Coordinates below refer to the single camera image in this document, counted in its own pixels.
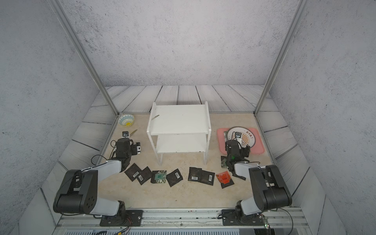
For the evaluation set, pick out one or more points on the metal base rail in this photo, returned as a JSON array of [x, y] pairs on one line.
[[206, 221]]

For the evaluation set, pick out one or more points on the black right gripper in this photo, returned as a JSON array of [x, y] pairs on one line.
[[245, 152]]

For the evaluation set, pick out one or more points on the black barcode bag shelf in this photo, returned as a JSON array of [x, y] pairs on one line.
[[144, 175]]

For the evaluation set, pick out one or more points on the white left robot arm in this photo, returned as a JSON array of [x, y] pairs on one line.
[[78, 193]]

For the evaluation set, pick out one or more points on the black barcode tea bag top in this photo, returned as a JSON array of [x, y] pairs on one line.
[[174, 177]]

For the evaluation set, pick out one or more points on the metal frame post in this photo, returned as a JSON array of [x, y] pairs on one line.
[[64, 21], [282, 53]]

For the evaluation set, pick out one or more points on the right metal frame post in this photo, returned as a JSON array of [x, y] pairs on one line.
[[282, 53]]

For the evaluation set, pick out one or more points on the white orange pattern plate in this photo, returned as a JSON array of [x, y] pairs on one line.
[[248, 137]]

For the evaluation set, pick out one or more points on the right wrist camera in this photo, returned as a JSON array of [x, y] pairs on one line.
[[238, 137]]

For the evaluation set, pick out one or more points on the green tea bag under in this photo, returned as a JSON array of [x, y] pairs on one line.
[[230, 183]]

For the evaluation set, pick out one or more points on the left metal frame post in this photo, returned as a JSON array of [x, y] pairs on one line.
[[64, 21]]

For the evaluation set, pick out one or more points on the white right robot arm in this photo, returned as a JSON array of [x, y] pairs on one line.
[[268, 186]]

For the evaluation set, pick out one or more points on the pink tray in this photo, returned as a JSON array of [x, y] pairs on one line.
[[257, 149]]

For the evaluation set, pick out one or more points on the white two-tier shelf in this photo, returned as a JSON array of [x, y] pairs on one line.
[[179, 129]]

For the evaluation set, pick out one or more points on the small patterned bowl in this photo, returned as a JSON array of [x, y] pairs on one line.
[[126, 120]]

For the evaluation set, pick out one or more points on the green label tea bag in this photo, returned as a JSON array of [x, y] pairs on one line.
[[158, 177], [223, 161]]

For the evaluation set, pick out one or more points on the red tea bag shelf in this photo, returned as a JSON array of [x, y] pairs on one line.
[[224, 177]]

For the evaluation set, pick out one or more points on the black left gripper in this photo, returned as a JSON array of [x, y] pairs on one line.
[[134, 150]]

